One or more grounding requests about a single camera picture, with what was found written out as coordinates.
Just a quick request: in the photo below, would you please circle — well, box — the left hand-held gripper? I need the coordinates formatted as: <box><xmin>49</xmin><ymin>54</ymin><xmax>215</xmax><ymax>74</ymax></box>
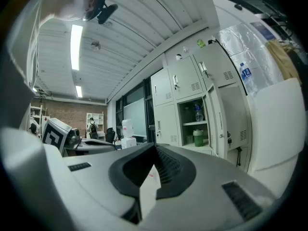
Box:
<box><xmin>41</xmin><ymin>118</ymin><xmax>116</xmax><ymax>157</ymax></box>

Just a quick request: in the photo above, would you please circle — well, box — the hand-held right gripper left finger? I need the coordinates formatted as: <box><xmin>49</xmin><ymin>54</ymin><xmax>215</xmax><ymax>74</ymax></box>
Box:
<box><xmin>63</xmin><ymin>142</ymin><xmax>157</xmax><ymax>225</ymax></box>

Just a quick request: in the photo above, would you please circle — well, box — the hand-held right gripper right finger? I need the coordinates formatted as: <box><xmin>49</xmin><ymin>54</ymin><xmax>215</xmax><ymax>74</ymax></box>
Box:
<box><xmin>141</xmin><ymin>143</ymin><xmax>276</xmax><ymax>231</ymax></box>

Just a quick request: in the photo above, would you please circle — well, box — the green cup with lid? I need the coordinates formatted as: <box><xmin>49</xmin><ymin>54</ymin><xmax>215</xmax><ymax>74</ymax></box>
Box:
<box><xmin>193</xmin><ymin>128</ymin><xmax>205</xmax><ymax>147</ymax></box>

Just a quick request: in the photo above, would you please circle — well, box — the clear water bottle blue label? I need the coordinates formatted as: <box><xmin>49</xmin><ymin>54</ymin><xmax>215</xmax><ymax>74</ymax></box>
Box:
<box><xmin>193</xmin><ymin>100</ymin><xmax>205</xmax><ymax>122</ymax></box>
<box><xmin>239</xmin><ymin>62</ymin><xmax>260</xmax><ymax>98</ymax></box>

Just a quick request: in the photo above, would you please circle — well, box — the clear glass jar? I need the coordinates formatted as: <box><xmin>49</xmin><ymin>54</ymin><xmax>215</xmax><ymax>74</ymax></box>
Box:
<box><xmin>183</xmin><ymin>106</ymin><xmax>193</xmax><ymax>123</ymax></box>

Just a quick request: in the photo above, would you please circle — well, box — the white locker door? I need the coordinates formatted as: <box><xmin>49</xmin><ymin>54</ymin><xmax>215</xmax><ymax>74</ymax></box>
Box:
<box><xmin>206</xmin><ymin>82</ymin><xmax>251</xmax><ymax>173</ymax></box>

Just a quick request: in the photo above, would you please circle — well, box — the grey metal locker cabinet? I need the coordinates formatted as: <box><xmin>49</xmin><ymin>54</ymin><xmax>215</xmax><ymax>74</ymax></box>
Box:
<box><xmin>150</xmin><ymin>42</ymin><xmax>252</xmax><ymax>174</ymax></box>

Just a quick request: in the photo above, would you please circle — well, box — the black office chair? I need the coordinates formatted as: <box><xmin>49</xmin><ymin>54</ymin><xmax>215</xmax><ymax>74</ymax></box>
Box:
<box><xmin>105</xmin><ymin>127</ymin><xmax>116</xmax><ymax>144</ymax></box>

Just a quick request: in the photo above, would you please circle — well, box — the white shelf unit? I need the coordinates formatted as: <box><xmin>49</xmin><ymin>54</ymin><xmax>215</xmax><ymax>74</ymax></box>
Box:
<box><xmin>86</xmin><ymin>112</ymin><xmax>105</xmax><ymax>141</ymax></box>
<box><xmin>29</xmin><ymin>104</ymin><xmax>43</xmax><ymax>139</ymax></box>

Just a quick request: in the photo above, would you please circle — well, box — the large clear water jug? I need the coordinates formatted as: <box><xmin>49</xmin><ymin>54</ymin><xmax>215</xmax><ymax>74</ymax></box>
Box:
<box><xmin>122</xmin><ymin>118</ymin><xmax>134</xmax><ymax>139</ymax></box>

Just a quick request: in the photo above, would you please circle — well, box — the black-framed glass partition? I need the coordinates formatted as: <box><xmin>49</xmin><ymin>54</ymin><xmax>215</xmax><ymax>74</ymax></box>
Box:
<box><xmin>115</xmin><ymin>77</ymin><xmax>155</xmax><ymax>144</ymax></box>

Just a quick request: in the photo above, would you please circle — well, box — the person's white shirt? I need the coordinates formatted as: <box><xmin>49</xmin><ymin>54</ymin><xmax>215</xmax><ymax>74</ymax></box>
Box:
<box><xmin>4</xmin><ymin>0</ymin><xmax>41</xmax><ymax>132</ymax></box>

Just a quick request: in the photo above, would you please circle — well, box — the clear plastic sheet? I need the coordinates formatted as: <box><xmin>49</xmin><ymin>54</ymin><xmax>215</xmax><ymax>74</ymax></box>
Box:
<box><xmin>213</xmin><ymin>23</ymin><xmax>286</xmax><ymax>97</ymax></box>

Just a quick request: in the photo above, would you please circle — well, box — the tan cloth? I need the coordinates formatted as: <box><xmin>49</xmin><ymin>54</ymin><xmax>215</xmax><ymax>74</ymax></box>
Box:
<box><xmin>266</xmin><ymin>39</ymin><xmax>303</xmax><ymax>88</ymax></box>

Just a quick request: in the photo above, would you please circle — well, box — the person's face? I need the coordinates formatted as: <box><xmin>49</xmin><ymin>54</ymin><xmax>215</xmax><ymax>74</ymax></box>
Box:
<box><xmin>39</xmin><ymin>0</ymin><xmax>98</xmax><ymax>22</ymax></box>

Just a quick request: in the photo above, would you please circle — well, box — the blue sign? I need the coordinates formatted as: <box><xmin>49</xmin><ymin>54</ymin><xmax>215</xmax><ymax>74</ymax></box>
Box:
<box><xmin>249</xmin><ymin>21</ymin><xmax>275</xmax><ymax>40</ymax></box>

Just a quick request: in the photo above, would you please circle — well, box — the black head-worn camera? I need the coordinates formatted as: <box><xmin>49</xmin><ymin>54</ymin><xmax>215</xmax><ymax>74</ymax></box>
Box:
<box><xmin>83</xmin><ymin>0</ymin><xmax>119</xmax><ymax>25</ymax></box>

